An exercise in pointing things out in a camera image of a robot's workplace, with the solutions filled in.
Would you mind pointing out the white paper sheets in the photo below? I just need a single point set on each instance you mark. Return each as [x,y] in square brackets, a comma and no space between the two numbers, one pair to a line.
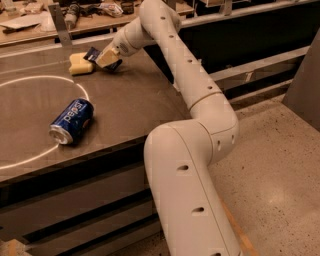
[43,20]

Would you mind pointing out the grey metal rail shelf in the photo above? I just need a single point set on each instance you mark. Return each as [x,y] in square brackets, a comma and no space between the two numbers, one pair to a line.
[253,76]

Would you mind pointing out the yellow sponge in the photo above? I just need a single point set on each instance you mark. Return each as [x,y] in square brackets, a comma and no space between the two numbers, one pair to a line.
[79,65]

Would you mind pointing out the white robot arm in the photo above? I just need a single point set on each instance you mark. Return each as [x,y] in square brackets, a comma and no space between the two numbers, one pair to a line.
[177,155]

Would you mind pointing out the grey metal bracket left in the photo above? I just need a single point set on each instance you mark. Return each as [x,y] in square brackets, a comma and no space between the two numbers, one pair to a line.
[58,20]

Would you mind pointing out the grey power drill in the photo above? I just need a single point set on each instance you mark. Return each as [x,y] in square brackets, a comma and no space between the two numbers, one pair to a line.
[72,15]

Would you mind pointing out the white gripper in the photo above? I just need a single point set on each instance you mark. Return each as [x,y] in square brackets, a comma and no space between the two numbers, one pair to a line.
[121,46]

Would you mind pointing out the dark blue rxbar wrapper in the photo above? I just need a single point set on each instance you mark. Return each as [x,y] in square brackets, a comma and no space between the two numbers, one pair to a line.
[92,55]

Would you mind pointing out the grey counter cabinet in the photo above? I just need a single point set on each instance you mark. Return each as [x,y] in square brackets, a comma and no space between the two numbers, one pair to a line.
[88,198]

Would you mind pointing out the blue pepsi can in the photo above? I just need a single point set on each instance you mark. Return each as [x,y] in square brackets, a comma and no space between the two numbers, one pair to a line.
[70,124]

